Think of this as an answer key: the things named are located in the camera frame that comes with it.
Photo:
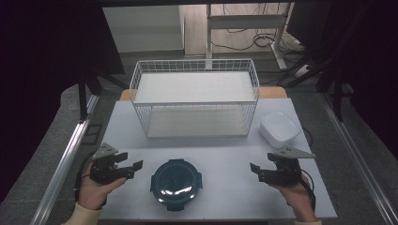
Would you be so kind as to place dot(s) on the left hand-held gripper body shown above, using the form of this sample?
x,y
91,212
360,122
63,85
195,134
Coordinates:
x,y
101,170

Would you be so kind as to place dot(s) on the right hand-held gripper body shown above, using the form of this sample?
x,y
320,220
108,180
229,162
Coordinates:
x,y
286,173

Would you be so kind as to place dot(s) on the round container with dark lid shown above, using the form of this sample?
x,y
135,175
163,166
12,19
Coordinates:
x,y
176,184

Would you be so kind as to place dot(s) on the person's left hand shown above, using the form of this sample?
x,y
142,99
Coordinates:
x,y
92,193

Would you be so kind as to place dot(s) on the person's right hand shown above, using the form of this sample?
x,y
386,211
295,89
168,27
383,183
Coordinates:
x,y
298,200

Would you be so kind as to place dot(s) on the white square bowl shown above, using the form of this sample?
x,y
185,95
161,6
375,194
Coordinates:
x,y
278,128

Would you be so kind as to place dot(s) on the black square floor frames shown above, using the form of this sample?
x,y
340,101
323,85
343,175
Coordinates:
x,y
92,134

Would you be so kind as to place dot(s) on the wooden board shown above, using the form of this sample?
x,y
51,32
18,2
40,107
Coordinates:
x,y
273,92

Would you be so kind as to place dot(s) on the black metal stand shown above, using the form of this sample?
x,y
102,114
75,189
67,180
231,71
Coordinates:
x,y
83,100
337,100

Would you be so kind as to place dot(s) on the white power strip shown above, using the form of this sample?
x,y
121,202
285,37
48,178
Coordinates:
x,y
302,70

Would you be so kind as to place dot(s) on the white cabinet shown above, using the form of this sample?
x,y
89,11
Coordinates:
x,y
144,28

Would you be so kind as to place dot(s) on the aluminium rail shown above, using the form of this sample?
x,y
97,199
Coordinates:
x,y
62,168
356,159

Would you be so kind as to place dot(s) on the white desk frame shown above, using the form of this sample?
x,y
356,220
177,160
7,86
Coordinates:
x,y
244,22

